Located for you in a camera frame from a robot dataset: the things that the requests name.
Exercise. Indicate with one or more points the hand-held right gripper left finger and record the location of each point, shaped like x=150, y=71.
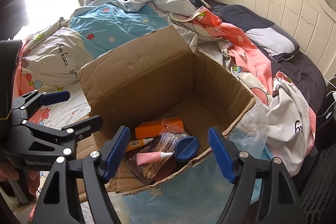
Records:
x=116, y=153

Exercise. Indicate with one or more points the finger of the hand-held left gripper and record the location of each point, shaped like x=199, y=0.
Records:
x=86, y=124
x=55, y=98

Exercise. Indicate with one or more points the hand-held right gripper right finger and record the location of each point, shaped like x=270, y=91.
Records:
x=220, y=155

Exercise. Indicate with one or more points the orange label tube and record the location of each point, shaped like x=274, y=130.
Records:
x=136, y=144

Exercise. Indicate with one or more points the pink tube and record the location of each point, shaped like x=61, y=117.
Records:
x=148, y=157

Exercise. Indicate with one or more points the dark blue bottle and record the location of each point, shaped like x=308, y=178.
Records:
x=185, y=148

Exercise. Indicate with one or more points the cotton swab packet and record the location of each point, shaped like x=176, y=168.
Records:
x=155, y=171

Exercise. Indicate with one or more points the orange box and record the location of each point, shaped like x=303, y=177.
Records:
x=155, y=128

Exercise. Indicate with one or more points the brown cardboard box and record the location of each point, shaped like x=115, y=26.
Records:
x=147, y=77

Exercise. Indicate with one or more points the person's left hand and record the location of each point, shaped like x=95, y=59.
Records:
x=9, y=172

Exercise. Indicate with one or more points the clear plastic bag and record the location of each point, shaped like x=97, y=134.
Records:
x=249, y=124

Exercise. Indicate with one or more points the star printed quilt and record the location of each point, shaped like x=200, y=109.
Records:
x=105, y=16

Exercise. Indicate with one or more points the black ribbed object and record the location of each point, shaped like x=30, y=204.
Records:
x=320, y=187

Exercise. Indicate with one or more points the dark bed sheet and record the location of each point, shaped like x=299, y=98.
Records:
x=302, y=69

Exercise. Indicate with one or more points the navy grey pillow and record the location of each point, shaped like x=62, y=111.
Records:
x=270, y=40

